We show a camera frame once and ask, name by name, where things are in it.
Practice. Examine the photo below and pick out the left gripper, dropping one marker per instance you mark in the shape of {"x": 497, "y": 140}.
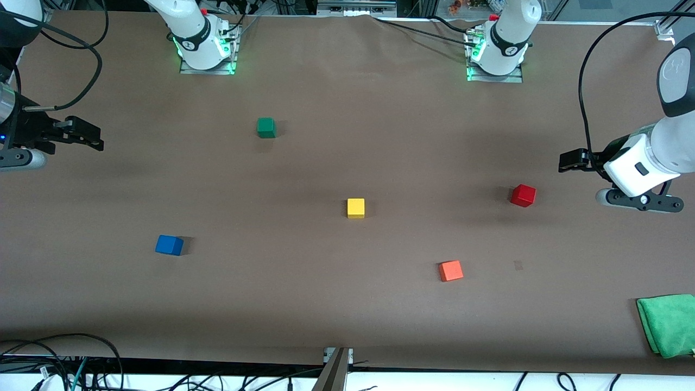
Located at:
{"x": 599, "y": 158}

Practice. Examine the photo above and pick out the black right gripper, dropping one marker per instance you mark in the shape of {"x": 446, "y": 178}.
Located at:
{"x": 28, "y": 132}

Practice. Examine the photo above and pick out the red wooden block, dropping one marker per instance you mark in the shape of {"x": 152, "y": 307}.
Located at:
{"x": 523, "y": 195}

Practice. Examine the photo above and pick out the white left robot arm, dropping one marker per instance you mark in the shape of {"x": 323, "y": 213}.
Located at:
{"x": 510, "y": 62}

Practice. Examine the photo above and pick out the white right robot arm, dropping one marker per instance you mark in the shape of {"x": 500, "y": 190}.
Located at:
{"x": 203, "y": 57}

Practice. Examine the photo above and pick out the blue wooden block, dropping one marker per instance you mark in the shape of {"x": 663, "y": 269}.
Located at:
{"x": 168, "y": 245}

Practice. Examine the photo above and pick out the orange wooden block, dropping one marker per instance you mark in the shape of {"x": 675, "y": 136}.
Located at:
{"x": 450, "y": 270}

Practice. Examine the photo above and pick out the green wooden block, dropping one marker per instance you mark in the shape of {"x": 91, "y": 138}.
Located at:
{"x": 266, "y": 127}

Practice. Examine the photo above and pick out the green folded cloth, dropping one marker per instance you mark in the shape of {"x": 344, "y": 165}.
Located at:
{"x": 670, "y": 325}

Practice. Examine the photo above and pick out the yellow wooden block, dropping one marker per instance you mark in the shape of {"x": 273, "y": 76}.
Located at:
{"x": 356, "y": 207}

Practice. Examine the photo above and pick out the grey metal box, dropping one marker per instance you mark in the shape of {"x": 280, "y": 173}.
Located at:
{"x": 355, "y": 8}

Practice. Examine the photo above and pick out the brown paper table cover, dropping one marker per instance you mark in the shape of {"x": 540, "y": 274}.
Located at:
{"x": 326, "y": 298}

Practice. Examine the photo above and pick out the grey aluminium profile beam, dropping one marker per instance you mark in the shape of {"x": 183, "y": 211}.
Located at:
{"x": 332, "y": 377}

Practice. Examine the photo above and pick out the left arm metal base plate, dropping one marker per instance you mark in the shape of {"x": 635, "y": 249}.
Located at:
{"x": 488, "y": 79}

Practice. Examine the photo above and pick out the white corner bracket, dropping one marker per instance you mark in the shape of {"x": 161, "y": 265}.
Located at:
{"x": 48, "y": 15}

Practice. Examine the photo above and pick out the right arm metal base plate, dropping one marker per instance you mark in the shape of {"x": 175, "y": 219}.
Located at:
{"x": 217, "y": 69}

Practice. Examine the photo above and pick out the aluminium corner bracket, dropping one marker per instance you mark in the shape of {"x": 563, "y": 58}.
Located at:
{"x": 663, "y": 28}

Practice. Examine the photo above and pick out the silver bracket plate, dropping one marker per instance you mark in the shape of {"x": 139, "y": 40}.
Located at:
{"x": 327, "y": 354}

